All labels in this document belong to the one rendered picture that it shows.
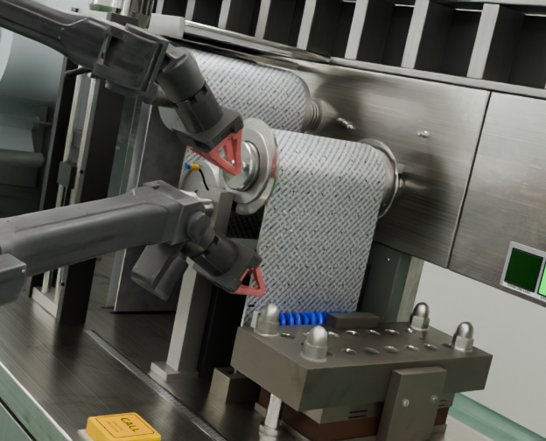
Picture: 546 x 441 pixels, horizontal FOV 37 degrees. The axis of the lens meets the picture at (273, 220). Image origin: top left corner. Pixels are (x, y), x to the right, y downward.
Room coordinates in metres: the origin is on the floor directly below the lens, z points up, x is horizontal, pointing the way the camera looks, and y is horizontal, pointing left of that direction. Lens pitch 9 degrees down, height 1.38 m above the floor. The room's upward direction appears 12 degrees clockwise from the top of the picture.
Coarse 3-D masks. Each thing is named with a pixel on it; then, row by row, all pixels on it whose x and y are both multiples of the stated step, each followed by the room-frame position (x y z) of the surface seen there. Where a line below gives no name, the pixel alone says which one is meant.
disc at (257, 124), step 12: (252, 120) 1.26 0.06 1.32; (264, 132) 1.23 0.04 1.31; (276, 144) 1.21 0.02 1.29; (276, 156) 1.20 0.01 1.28; (276, 168) 1.20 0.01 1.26; (276, 180) 1.20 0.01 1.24; (264, 192) 1.21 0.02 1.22; (240, 204) 1.25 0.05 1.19; (252, 204) 1.23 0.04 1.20; (264, 204) 1.21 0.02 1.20
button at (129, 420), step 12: (96, 420) 0.98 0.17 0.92; (108, 420) 0.99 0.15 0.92; (120, 420) 1.00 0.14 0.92; (132, 420) 1.00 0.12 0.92; (96, 432) 0.97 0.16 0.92; (108, 432) 0.95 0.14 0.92; (120, 432) 0.96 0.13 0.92; (132, 432) 0.97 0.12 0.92; (144, 432) 0.97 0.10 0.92; (156, 432) 0.98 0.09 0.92
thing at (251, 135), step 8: (248, 136) 1.25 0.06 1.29; (256, 136) 1.24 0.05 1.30; (256, 144) 1.24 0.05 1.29; (264, 144) 1.22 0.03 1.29; (264, 152) 1.22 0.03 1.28; (264, 160) 1.21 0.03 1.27; (384, 160) 1.39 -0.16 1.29; (264, 168) 1.21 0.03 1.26; (384, 168) 1.37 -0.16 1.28; (264, 176) 1.21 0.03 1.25; (224, 184) 1.28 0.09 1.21; (256, 184) 1.22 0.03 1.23; (264, 184) 1.21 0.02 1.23; (240, 192) 1.25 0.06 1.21; (248, 192) 1.23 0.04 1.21; (256, 192) 1.22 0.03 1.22; (384, 192) 1.37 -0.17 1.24; (240, 200) 1.24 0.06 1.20; (248, 200) 1.23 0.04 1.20
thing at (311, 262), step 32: (288, 224) 1.24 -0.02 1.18; (320, 224) 1.28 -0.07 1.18; (352, 224) 1.32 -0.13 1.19; (288, 256) 1.25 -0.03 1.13; (320, 256) 1.29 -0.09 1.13; (352, 256) 1.33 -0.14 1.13; (256, 288) 1.22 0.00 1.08; (288, 288) 1.25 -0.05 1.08; (320, 288) 1.30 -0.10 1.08; (352, 288) 1.34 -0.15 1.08
